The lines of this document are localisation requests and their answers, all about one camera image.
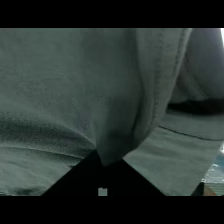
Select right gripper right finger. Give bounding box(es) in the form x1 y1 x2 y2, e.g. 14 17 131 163
103 159 166 197

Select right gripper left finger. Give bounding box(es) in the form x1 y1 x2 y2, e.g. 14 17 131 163
41 149 105 197

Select grey garment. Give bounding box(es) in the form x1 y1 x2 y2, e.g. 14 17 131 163
0 27 224 197

